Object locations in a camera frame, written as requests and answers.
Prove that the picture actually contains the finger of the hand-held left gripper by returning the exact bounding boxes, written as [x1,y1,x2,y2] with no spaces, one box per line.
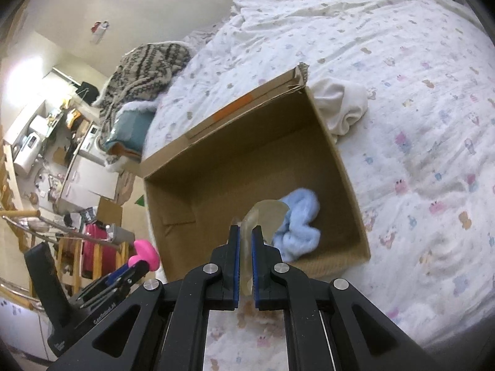
[75,276,137,310]
[104,261,151,286]

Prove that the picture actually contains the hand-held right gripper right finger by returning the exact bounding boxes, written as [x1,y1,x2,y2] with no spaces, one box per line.
[251,226,449,371]

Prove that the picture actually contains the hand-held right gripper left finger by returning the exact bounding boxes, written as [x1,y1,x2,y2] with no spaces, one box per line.
[46,224,242,371]

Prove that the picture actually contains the pink sponge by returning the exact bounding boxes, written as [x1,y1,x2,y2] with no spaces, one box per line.
[129,240,160,273]

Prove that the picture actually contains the blue fluffy scrunchie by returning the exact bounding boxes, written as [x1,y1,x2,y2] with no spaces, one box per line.
[271,188,322,264]

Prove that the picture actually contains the brown cardboard box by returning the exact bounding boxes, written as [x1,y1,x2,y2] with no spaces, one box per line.
[139,64,371,284]

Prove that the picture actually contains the yellow wooden rack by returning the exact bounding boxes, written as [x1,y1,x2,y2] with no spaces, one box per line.
[54,235,131,295]

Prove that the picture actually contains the grey tumbler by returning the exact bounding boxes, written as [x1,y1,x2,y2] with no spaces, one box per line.
[106,222,136,245]

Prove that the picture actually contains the red suitcase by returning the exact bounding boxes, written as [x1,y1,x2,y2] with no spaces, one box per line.
[79,222,131,279]

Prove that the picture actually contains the open cardboard floor box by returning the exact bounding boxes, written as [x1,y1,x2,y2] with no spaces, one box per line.
[97,197,124,225]

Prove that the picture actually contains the wooden pole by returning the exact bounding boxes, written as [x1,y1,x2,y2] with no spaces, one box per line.
[0,209,41,220]

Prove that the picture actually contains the white kitchen cabinet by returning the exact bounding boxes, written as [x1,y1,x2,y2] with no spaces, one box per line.
[58,156,121,214]

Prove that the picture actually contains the white countertop appliance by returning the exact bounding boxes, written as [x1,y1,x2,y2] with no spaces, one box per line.
[13,131,44,175]

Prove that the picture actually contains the white washing machine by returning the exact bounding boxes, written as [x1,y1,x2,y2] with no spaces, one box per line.
[79,123,103,154]

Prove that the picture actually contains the teal pillow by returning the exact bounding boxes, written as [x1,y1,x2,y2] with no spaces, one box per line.
[104,110,157,156]

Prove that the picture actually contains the cream white cloth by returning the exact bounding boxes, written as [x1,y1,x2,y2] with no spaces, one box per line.
[309,78,368,137]

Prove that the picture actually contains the black hanging bag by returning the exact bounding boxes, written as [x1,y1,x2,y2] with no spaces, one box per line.
[77,81,102,106]

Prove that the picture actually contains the patterned knit blanket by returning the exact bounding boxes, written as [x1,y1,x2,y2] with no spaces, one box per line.
[94,42,194,125]

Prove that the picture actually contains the red wall decoration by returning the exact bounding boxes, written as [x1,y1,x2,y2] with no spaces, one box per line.
[90,20,109,44]

